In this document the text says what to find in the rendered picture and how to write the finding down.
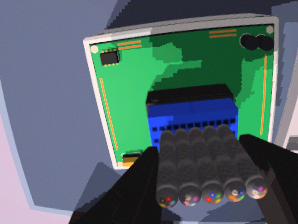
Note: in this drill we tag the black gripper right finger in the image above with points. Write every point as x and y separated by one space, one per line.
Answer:
280 169

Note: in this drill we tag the green circuit board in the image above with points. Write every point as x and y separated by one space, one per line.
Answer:
171 61

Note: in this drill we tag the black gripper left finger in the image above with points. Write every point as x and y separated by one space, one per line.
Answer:
132 200

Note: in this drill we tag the dark blue work mat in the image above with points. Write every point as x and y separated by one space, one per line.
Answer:
50 112

